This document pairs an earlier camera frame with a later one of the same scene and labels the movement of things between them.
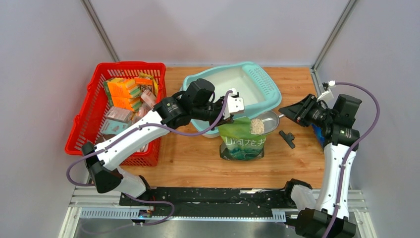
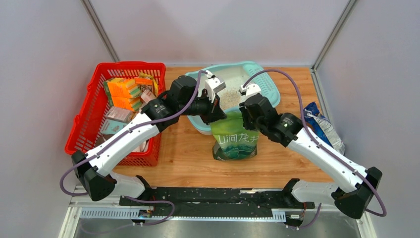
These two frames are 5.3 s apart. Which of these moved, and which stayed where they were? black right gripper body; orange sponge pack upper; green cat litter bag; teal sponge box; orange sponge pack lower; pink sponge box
Moved: black right gripper body; green cat litter bag
Stayed: pink sponge box; orange sponge pack upper; orange sponge pack lower; teal sponge box
